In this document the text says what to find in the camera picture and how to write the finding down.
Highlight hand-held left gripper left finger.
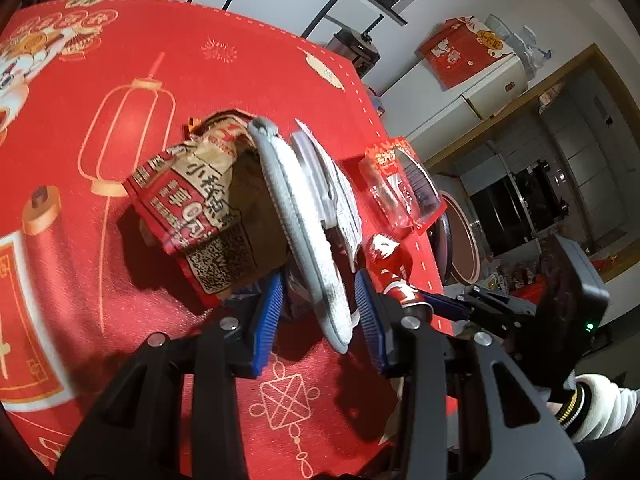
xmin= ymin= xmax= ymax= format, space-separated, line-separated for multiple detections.
xmin=54 ymin=272 xmax=287 ymax=480

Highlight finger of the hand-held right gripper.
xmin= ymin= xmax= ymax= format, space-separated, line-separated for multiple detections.
xmin=414 ymin=285 xmax=540 ymax=323

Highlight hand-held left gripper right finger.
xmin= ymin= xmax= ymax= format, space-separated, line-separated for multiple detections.
xmin=354 ymin=270 xmax=586 ymax=480

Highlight crushed red cola can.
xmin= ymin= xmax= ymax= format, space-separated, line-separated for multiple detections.
xmin=364 ymin=232 xmax=433 ymax=323

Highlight brown round trash bin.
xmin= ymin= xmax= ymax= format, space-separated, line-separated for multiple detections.
xmin=427 ymin=180 xmax=483 ymax=286

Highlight white fabric slipper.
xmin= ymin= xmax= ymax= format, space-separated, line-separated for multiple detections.
xmin=247 ymin=116 xmax=362 ymax=355

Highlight clear tray with red label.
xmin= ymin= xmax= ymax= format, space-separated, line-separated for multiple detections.
xmin=359 ymin=136 xmax=447 ymax=231

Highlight brown red printed snack bag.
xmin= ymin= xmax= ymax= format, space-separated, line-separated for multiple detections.
xmin=121 ymin=112 xmax=291 ymax=309

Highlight person's right forearm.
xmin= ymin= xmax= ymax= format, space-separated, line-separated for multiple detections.
xmin=545 ymin=372 xmax=640 ymax=443

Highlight red box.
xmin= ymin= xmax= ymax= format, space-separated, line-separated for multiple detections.
xmin=587 ymin=252 xmax=626 ymax=281

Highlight pile of assorted packages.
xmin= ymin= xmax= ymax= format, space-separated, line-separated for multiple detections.
xmin=482 ymin=255 xmax=546 ymax=293

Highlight black built-in oven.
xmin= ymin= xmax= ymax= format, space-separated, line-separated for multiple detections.
xmin=470 ymin=160 xmax=571 ymax=256

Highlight white printed foil lid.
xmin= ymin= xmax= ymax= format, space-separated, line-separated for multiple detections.
xmin=290 ymin=120 xmax=362 ymax=273

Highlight hanging paper charm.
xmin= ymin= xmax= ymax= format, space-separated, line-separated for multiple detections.
xmin=537 ymin=85 xmax=561 ymax=113

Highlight white fridge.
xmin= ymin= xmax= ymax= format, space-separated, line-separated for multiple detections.
xmin=372 ymin=52 xmax=529 ymax=161

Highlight red printed tablecloth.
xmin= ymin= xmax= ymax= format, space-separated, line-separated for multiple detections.
xmin=0 ymin=0 xmax=456 ymax=476

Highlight clear bags with blue print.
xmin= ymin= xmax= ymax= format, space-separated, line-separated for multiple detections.
xmin=510 ymin=20 xmax=551 ymax=81

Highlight red printed fridge cloth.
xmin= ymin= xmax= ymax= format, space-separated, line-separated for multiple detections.
xmin=419 ymin=16 xmax=513 ymax=92

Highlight silver rice cooker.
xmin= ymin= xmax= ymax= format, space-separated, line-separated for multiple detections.
xmin=327 ymin=27 xmax=379 ymax=78

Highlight clear glass bowl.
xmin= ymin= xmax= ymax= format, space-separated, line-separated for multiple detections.
xmin=484 ymin=14 xmax=516 ymax=41

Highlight white top metal rack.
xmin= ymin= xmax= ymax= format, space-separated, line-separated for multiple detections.
xmin=300 ymin=0 xmax=386 ymax=41

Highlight wooden door frame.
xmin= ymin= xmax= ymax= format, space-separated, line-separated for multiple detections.
xmin=425 ymin=43 xmax=640 ymax=176

